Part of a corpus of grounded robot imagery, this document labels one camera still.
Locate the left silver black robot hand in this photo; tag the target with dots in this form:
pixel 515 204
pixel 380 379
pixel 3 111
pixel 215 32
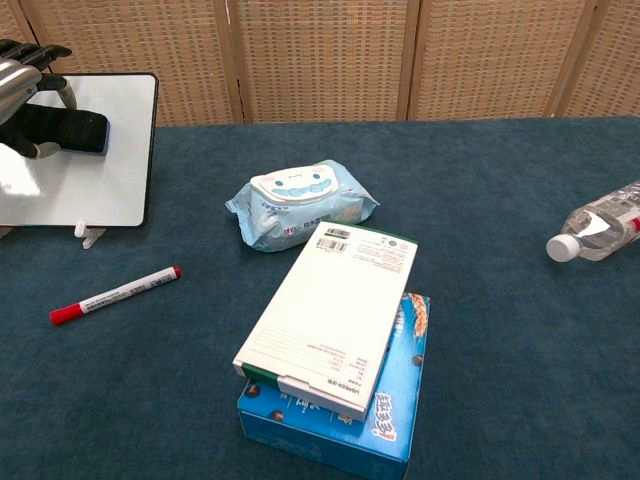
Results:
pixel 15 85

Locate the black felt blue whiteboard eraser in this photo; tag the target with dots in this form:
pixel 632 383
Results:
pixel 75 131

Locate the red capped whiteboard marker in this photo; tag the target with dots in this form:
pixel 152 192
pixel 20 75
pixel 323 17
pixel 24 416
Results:
pixel 115 294

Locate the light blue wet wipes pack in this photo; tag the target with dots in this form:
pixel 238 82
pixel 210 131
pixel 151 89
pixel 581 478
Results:
pixel 295 200

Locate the woven bamboo folding screen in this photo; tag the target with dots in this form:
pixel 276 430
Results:
pixel 320 60

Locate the white flat cardboard box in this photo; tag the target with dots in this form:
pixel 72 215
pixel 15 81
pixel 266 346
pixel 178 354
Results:
pixel 330 315

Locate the blue cookie box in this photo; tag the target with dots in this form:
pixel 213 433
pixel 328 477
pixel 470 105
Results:
pixel 395 400

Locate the teal felt table cloth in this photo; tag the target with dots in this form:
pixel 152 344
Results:
pixel 500 325

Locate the clear plastic water bottle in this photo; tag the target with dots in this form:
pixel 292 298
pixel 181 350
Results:
pixel 600 230

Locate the white magnetic whiteboard black frame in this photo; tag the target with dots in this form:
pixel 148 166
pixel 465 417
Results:
pixel 100 190

